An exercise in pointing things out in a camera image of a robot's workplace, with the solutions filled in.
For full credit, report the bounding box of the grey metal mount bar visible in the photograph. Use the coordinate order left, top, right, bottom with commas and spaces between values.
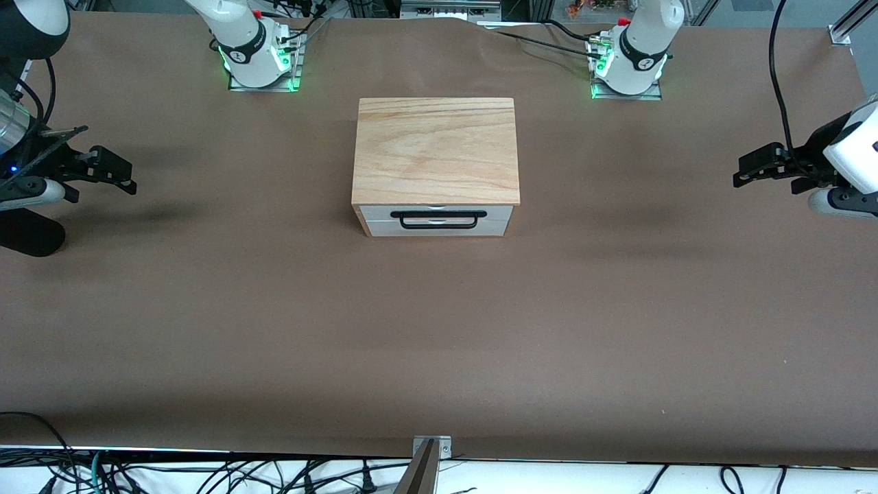
393, 439, 438, 494

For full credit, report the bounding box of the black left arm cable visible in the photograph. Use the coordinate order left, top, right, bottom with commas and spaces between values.
768, 0, 802, 164

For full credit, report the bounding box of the aluminium frame rail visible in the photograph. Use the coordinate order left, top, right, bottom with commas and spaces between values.
401, 0, 502, 22

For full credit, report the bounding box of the black looped floor cable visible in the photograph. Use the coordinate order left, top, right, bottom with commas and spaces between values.
0, 411, 73, 494

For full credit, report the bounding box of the black base power cable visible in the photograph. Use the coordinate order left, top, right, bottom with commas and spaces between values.
493, 19, 606, 61

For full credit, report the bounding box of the black cylinder object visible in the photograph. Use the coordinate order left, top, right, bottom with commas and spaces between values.
0, 204, 67, 258

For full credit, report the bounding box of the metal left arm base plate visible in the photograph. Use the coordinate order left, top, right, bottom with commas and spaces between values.
591, 77, 663, 102

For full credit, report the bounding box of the aluminium profile corner post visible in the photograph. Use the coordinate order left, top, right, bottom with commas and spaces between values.
829, 0, 878, 46

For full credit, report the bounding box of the brown paper table cover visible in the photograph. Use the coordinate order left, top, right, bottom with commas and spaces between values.
0, 10, 878, 469

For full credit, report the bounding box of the small metal bracket plate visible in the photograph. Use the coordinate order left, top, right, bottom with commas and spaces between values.
412, 436, 453, 459

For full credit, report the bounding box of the wooden drawer cabinet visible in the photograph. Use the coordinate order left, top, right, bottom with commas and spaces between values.
351, 97, 521, 238

